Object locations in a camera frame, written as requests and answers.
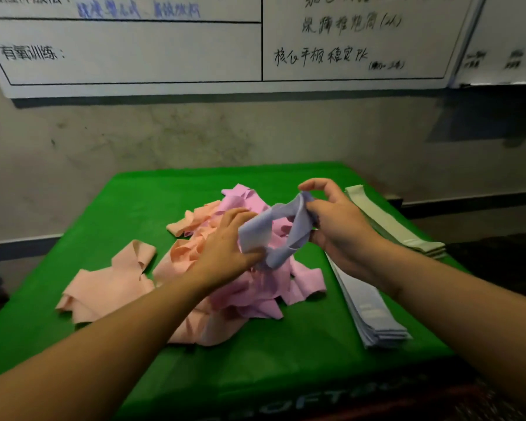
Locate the person's right hand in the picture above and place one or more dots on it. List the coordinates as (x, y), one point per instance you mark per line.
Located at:
(346, 234)

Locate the person's left hand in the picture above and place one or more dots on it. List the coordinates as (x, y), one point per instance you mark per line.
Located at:
(221, 254)

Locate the person's left thumb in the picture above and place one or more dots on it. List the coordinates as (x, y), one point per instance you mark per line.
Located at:
(252, 258)

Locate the person's right thumb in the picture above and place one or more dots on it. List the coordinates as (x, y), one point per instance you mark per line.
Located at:
(319, 209)

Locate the lavender elastic band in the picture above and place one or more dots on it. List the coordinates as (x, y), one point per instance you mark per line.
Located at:
(285, 234)

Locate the person's right forearm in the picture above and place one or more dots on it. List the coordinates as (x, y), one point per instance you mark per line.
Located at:
(464, 311)

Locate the person's left forearm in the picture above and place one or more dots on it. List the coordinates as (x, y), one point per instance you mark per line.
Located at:
(92, 346)

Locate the pile of pink elastic bands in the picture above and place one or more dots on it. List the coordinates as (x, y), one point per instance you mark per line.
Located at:
(263, 289)

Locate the stack of folded grey-green bands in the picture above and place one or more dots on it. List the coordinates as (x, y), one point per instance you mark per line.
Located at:
(390, 223)

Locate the pile of peach elastic bands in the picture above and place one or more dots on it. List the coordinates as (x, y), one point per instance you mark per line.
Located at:
(179, 254)

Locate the green table cover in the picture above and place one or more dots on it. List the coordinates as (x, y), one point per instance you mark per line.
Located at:
(289, 363)

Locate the stack of folded light-blue bands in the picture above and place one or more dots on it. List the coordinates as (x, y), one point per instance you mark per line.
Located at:
(370, 311)

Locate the crumpled peach band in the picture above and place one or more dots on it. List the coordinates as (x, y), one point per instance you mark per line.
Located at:
(109, 284)

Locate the large white schedule board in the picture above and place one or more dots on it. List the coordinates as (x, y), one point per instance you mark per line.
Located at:
(158, 52)

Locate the small white board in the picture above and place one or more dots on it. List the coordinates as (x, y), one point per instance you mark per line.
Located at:
(504, 39)

